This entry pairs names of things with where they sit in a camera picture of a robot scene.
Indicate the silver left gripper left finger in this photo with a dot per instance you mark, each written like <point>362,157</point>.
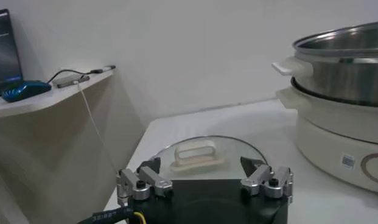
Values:
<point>152,179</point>

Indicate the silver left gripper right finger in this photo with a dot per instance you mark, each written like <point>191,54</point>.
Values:
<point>261,176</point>

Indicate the round glass pot lid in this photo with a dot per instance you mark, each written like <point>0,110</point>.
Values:
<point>231,155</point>

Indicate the stainless steel steamer basket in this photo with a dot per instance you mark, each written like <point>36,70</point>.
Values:
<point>344,79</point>

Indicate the cream electric cooking pot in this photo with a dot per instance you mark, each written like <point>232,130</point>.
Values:
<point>328,137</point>

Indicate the white side desk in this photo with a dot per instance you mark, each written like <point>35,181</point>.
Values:
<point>54,137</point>

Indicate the blue computer mouse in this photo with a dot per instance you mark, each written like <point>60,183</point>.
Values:
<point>24,90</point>

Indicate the dark laptop screen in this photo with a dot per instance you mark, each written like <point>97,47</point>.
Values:
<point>4,51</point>

